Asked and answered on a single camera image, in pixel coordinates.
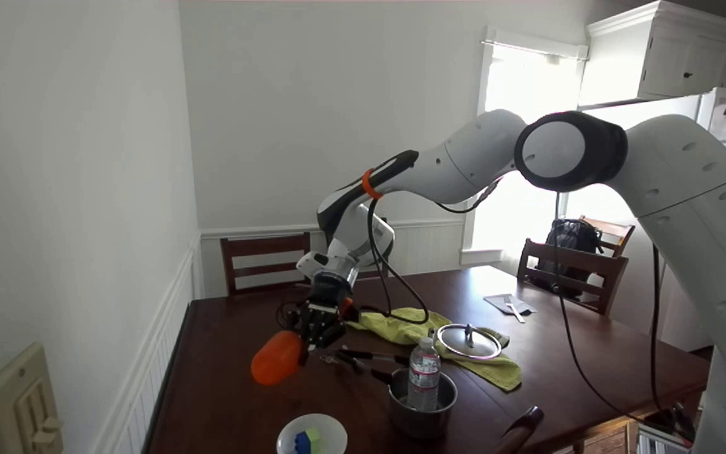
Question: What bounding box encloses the yellow-green dish towel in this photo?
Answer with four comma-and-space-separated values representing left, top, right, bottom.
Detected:
345, 306, 524, 397

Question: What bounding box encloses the black backpack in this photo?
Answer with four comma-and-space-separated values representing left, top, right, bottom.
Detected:
544, 214, 605, 254

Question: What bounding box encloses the clear plastic water bottle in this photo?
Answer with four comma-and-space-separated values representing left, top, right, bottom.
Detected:
403, 335, 445, 413

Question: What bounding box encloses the steel saucepan with handle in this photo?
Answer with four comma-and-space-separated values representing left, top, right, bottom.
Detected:
345, 356, 461, 445

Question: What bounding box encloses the bright window white frame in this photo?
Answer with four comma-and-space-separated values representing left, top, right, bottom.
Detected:
461, 28, 591, 254

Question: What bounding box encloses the white bowl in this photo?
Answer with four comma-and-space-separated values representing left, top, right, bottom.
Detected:
276, 412, 351, 454

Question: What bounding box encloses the orange plastic cup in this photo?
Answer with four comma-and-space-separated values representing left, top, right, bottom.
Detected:
250, 328, 308, 388

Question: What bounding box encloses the slat-back dark wooden chair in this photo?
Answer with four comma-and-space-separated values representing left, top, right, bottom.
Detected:
514, 238, 632, 317
216, 230, 313, 301

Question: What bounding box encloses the white paper sheet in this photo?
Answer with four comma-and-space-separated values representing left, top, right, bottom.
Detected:
481, 291, 534, 322

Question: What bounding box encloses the white upper cabinet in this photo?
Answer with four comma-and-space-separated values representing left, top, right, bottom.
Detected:
578, 0, 726, 110

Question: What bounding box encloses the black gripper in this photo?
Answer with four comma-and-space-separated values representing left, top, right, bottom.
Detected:
283, 272, 360, 356

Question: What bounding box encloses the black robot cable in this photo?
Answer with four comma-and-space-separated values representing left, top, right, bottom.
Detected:
364, 196, 434, 328

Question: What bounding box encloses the beige wall light switch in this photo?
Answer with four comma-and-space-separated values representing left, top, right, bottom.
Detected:
0, 339, 69, 454

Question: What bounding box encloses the glass pot lid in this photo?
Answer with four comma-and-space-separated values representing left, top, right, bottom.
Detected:
434, 321, 511, 363

